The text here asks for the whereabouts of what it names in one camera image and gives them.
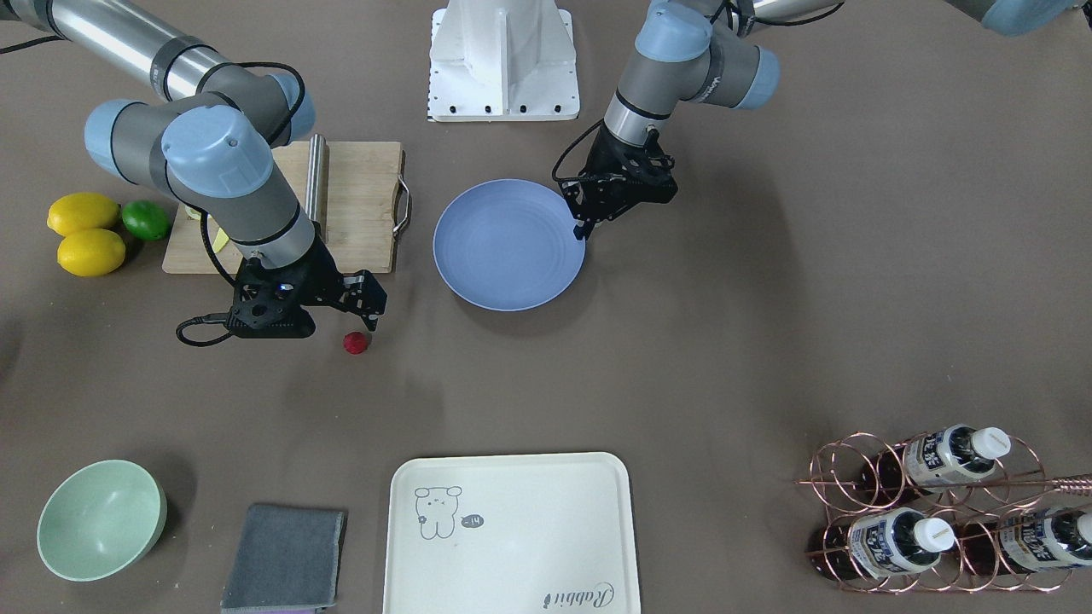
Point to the copper wire bottle rack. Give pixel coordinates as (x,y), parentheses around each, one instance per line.
(1022,486)

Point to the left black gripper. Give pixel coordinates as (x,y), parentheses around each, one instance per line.
(607,159)

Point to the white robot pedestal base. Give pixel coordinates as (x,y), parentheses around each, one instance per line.
(494,61)

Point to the grey folded cloth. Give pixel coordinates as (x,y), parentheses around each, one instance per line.
(286,562)

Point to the yellow lemon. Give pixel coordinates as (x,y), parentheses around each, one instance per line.
(91,252)
(79,211)

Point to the tea bottle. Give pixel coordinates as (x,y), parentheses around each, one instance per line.
(1053,539)
(878,546)
(958,454)

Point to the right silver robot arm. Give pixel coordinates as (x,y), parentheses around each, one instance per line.
(209,145)

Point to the front tea bottle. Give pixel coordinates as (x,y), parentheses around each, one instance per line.
(878,546)

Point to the mint green bowl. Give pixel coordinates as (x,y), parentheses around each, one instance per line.
(101,520)

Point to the green lime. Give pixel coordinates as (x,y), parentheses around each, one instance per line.
(146,220)

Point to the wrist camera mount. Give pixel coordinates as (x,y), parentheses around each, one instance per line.
(268,303)
(650,174)

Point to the upper yellow lemon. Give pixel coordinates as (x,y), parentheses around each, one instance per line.
(91,252)

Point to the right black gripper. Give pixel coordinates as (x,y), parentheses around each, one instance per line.
(317,275)

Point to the lower yellow lemon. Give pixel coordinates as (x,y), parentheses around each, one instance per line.
(79,211)

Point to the cream rabbit tray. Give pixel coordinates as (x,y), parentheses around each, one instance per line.
(548,533)

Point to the blue round plate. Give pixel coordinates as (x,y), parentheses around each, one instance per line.
(507,245)

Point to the rear tea bottle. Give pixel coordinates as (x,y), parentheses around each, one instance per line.
(958,454)
(1053,539)

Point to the steel muddler black tip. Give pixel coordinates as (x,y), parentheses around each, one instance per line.
(316,182)

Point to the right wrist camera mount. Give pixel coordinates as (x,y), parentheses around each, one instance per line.
(268,303)

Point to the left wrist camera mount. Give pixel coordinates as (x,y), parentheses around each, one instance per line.
(650,174)

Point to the red strawberry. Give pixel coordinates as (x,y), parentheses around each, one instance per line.
(356,342)

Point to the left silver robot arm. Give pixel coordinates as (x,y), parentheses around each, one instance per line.
(685,51)

